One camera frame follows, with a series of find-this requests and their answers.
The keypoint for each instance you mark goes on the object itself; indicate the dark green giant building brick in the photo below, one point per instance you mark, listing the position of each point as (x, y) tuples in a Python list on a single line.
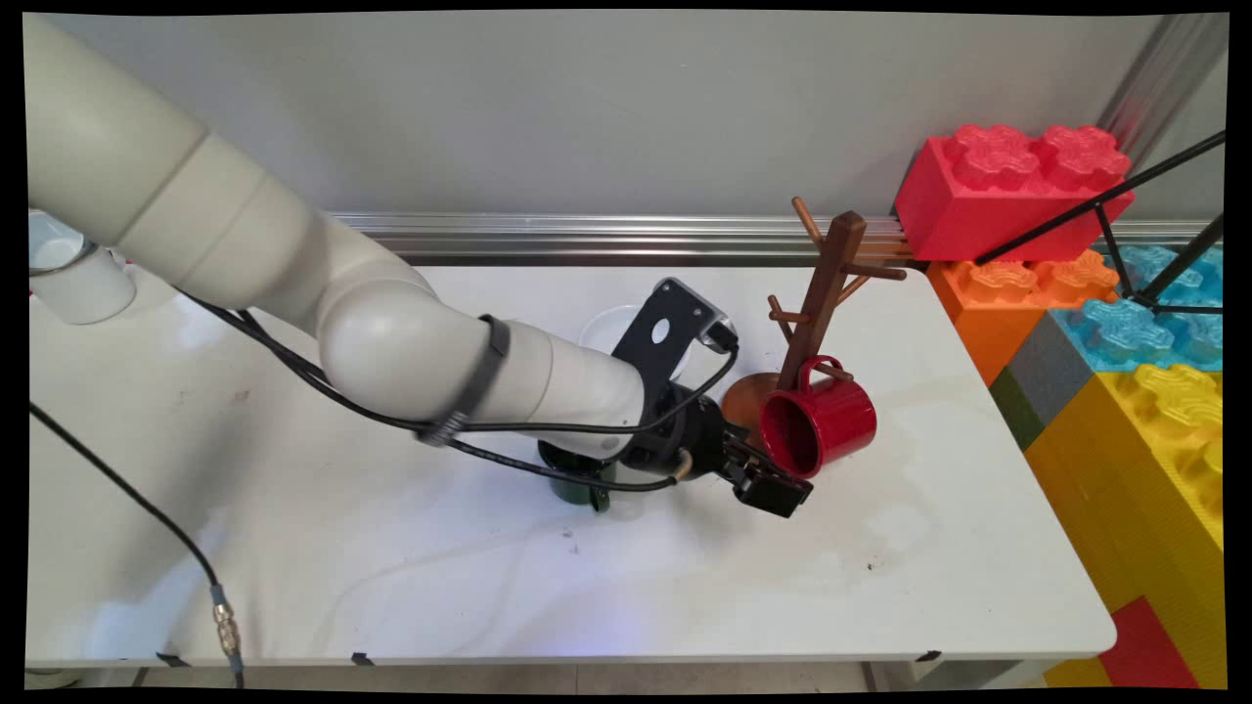
[(1017, 411)]

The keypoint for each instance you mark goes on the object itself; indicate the dark green enamel mug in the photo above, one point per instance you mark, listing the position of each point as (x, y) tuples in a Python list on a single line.
[(575, 489)]

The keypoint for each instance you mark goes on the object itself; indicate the black tripod rods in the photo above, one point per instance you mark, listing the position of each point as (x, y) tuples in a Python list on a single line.
[(1188, 252)]

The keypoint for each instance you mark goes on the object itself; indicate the white mug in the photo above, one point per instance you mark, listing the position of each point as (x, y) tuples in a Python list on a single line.
[(83, 288)]

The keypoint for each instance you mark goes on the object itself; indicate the white bowl blue outside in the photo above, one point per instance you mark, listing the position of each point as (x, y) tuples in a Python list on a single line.
[(606, 328)]

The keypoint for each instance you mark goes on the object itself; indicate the grey giant building brick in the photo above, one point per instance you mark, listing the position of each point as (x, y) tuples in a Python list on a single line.
[(1047, 362)]

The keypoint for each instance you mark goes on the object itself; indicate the brown wooden mug tree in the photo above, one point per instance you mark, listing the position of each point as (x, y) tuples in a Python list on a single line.
[(831, 284)]

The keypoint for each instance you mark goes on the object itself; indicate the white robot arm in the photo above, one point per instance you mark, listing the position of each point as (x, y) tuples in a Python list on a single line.
[(391, 342)]

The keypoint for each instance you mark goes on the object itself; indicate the slanted aluminium profile post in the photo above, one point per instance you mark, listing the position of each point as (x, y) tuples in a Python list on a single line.
[(1164, 78)]

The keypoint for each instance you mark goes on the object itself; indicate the red speckled enamel mug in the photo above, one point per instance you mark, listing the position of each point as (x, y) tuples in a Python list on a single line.
[(831, 420)]

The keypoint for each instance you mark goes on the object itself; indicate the yellow giant building brick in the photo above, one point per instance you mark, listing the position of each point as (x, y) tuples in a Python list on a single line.
[(1135, 489)]

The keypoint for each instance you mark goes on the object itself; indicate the orange giant building brick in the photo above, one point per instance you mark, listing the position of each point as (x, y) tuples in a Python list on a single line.
[(988, 313)]

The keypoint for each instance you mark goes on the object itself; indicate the aluminium rail along table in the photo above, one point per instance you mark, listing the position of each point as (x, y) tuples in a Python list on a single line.
[(587, 240)]

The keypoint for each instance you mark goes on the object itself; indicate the small red giant building brick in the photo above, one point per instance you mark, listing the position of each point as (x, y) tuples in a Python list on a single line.
[(1144, 650)]

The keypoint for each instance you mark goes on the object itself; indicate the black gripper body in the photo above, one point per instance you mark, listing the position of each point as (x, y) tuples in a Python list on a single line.
[(685, 430)]

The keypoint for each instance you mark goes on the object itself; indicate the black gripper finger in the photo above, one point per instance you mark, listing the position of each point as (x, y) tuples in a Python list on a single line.
[(748, 448), (773, 489)]

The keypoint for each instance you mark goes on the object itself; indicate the light blue giant building brick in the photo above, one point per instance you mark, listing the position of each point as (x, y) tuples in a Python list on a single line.
[(1135, 337)]

